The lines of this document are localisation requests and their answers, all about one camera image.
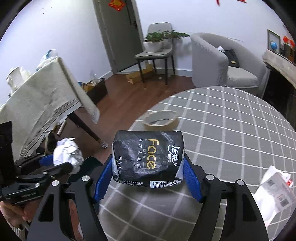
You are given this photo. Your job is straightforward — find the white paper ball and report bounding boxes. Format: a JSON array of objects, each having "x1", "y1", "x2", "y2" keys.
[{"x1": 53, "y1": 138, "x2": 84, "y2": 175}]

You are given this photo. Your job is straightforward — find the beige sideboard cloth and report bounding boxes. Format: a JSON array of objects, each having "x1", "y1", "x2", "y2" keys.
[{"x1": 262, "y1": 50, "x2": 296, "y2": 88}]

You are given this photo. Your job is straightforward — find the grey armchair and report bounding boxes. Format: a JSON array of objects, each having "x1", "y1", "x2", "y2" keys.
[{"x1": 191, "y1": 33, "x2": 270, "y2": 97}]

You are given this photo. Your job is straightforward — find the cardboard box under chair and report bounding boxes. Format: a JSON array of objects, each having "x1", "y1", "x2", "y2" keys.
[{"x1": 126, "y1": 63, "x2": 155, "y2": 84}]

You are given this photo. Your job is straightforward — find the black storage box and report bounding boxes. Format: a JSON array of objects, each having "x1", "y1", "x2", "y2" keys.
[{"x1": 82, "y1": 78, "x2": 108, "y2": 105}]

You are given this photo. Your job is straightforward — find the white plastic bag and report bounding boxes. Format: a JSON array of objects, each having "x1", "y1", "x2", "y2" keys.
[{"x1": 36, "y1": 49, "x2": 58, "y2": 71}]

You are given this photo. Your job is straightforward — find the person's left hand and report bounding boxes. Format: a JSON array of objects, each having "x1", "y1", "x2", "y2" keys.
[{"x1": 1, "y1": 200, "x2": 41, "y2": 228}]

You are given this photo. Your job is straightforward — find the white electric kettle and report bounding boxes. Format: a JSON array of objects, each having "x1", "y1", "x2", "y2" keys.
[{"x1": 6, "y1": 67, "x2": 24, "y2": 92}]

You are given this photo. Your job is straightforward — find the grey checked round tablecloth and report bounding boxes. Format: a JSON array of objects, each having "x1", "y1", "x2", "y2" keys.
[{"x1": 99, "y1": 86, "x2": 295, "y2": 240}]

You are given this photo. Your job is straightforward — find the black Face tissue pack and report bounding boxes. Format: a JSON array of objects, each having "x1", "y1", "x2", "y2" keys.
[{"x1": 112, "y1": 131, "x2": 185, "y2": 189}]

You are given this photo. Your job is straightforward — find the clear plastic blister package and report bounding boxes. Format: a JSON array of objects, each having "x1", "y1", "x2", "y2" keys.
[{"x1": 253, "y1": 166, "x2": 295, "y2": 226}]

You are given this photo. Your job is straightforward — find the grey door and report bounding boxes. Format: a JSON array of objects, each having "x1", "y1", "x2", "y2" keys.
[{"x1": 93, "y1": 1, "x2": 144, "y2": 74}]

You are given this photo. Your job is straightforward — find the framed picture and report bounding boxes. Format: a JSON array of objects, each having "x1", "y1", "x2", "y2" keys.
[{"x1": 267, "y1": 29, "x2": 280, "y2": 54}]

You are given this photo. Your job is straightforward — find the potted green plant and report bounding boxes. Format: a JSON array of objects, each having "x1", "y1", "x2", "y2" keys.
[{"x1": 144, "y1": 30, "x2": 190, "y2": 53}]

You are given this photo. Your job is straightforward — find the red fu door decoration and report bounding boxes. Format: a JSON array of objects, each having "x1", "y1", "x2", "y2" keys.
[{"x1": 108, "y1": 0, "x2": 125, "y2": 11}]

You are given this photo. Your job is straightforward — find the dark wooden table leg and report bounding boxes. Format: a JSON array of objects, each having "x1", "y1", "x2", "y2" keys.
[{"x1": 67, "y1": 112, "x2": 108, "y2": 149}]

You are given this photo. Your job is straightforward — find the grey dining chair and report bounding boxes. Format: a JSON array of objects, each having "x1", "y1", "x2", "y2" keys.
[{"x1": 135, "y1": 22, "x2": 175, "y2": 85}]

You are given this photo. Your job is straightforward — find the small blue globe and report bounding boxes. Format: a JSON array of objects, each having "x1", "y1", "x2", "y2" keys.
[{"x1": 269, "y1": 41, "x2": 278, "y2": 53}]

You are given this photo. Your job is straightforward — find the brown packing tape roll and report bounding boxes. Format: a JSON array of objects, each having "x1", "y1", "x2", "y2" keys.
[{"x1": 142, "y1": 110, "x2": 179, "y2": 131}]

